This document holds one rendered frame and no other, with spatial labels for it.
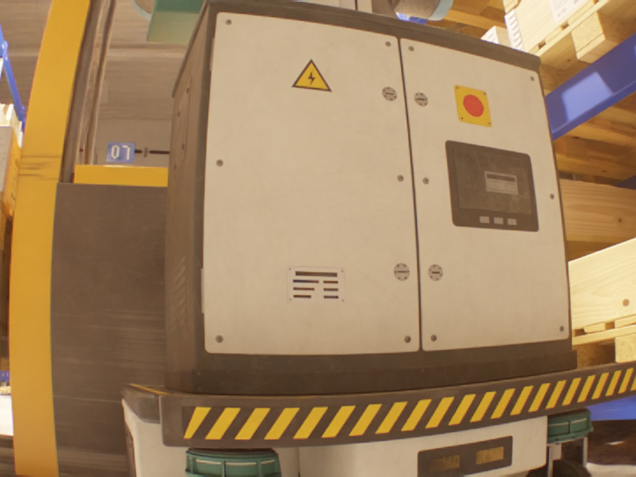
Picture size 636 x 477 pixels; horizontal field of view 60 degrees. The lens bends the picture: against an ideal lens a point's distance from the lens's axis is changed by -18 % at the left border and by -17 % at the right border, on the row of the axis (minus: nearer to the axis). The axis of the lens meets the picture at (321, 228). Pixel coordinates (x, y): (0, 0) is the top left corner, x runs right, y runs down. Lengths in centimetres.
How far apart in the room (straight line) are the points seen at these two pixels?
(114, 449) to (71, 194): 67
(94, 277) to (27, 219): 27
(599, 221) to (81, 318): 171
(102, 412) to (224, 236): 96
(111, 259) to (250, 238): 93
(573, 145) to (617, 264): 119
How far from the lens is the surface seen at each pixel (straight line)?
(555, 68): 212
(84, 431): 163
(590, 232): 224
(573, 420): 90
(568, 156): 272
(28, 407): 170
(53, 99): 185
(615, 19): 188
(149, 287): 163
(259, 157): 78
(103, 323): 162
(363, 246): 79
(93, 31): 196
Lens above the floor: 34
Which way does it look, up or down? 14 degrees up
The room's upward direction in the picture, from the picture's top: 2 degrees counter-clockwise
